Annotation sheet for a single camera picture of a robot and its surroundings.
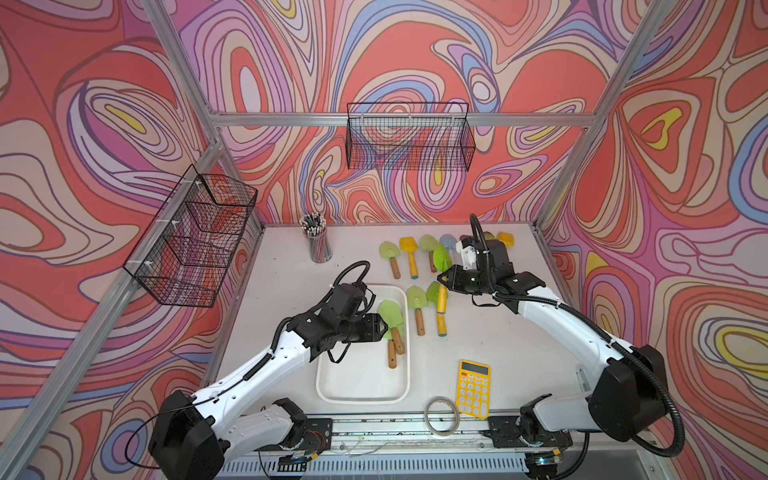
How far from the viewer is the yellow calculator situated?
0.78 meters

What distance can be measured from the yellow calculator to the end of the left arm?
0.94 ft

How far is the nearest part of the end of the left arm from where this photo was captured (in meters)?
0.55
